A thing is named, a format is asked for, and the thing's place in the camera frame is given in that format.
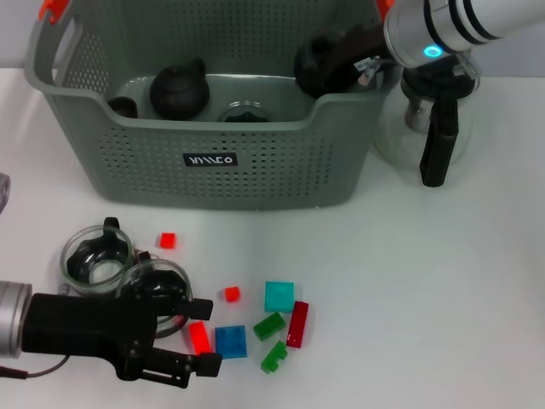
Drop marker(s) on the black clay teapot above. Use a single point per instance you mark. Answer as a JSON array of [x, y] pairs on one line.
[[179, 91]]

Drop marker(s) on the dark red long brick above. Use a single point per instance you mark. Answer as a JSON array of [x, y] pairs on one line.
[[298, 324]]

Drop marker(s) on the grey perforated storage bin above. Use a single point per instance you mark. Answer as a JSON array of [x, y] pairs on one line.
[[170, 179]]

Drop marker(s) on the glass teacup black sleeve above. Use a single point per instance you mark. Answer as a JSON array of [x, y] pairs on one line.
[[311, 68], [172, 326], [244, 115], [95, 260]]

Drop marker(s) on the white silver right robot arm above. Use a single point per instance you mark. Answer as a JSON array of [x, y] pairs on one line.
[[426, 21]]

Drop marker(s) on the bright red rectangular brick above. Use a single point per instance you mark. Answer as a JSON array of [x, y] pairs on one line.
[[199, 338]]

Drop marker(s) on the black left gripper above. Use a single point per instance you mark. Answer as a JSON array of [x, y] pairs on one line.
[[76, 328]]

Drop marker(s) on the blue square brick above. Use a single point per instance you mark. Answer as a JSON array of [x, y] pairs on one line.
[[230, 343]]

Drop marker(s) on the teal square brick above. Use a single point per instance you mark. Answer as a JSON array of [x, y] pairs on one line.
[[279, 297]]

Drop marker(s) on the small red cube brick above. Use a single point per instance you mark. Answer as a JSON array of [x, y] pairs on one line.
[[167, 240], [232, 294]]

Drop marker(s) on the green rectangular brick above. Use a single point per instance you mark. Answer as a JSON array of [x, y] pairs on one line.
[[268, 327]]

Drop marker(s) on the green L-shaped brick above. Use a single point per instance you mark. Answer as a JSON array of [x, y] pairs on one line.
[[272, 360]]

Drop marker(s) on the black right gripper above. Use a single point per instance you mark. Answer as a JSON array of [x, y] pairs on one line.
[[357, 42]]

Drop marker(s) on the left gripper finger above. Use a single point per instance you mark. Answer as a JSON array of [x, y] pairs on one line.
[[208, 365]]

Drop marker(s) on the small black clay cup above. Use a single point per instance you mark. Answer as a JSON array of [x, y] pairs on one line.
[[122, 106]]

